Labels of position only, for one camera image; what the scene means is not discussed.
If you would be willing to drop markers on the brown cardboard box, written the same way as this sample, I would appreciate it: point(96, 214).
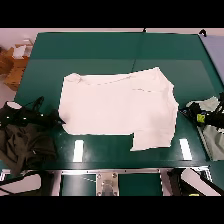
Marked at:
point(16, 75)

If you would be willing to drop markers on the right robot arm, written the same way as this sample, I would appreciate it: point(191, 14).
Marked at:
point(213, 115)

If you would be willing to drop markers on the dark brown garment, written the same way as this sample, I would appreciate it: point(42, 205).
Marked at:
point(20, 146)

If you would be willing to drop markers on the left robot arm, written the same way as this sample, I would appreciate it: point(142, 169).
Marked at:
point(33, 117)

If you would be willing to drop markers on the pale grey garment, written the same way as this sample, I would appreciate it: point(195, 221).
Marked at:
point(213, 140)

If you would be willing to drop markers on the white T-shirt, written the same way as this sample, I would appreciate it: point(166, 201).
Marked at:
point(116, 106)

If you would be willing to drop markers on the silver frame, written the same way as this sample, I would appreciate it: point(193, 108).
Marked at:
point(108, 185)

